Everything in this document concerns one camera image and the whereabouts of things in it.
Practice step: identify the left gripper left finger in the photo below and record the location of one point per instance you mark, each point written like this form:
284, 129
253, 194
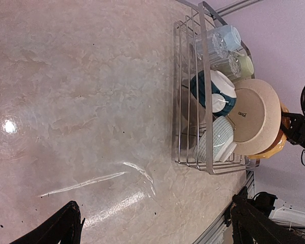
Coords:
65, 226

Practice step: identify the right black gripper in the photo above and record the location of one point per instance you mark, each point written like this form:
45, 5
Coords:
295, 132

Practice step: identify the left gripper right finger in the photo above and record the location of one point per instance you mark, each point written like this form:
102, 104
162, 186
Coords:
265, 219

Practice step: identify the yellow polka dot plate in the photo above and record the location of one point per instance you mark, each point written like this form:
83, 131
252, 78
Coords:
279, 142

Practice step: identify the beige plate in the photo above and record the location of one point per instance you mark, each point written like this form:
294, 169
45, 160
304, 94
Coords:
256, 116

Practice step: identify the light green checked bowl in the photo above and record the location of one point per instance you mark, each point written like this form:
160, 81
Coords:
223, 144

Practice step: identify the pale green cup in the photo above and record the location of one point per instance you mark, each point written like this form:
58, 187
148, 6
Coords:
246, 67

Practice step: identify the dark teal white bowl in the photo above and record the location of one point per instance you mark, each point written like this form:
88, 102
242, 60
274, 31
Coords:
223, 93

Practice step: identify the light blue cup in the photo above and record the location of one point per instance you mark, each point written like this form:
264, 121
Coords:
231, 37

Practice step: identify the clear drinking glass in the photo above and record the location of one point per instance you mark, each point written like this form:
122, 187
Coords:
216, 44

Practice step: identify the front aluminium rail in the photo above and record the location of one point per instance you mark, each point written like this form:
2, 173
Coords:
215, 232

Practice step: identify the metal wire dish rack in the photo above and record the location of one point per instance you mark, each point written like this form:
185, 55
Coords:
194, 133

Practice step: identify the right aluminium frame post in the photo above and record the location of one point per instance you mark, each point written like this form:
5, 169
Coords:
236, 6

